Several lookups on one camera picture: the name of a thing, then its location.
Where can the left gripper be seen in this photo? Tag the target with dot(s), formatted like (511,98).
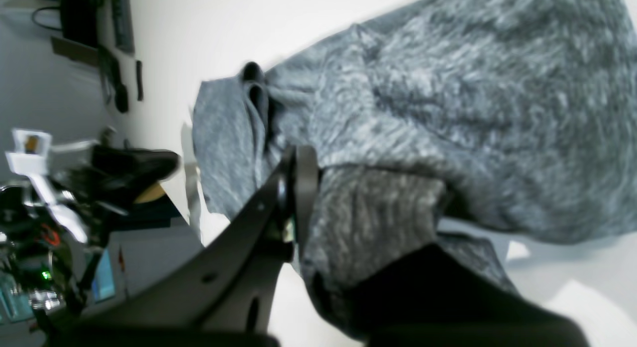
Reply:
(56,228)

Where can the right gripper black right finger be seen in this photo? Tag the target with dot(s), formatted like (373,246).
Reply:
(458,302)

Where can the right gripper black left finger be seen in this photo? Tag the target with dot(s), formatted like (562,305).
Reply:
(223,296)

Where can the grey long-sleeve T-shirt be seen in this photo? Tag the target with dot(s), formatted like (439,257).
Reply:
(520,112)

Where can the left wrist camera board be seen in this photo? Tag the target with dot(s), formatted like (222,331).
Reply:
(30,154)

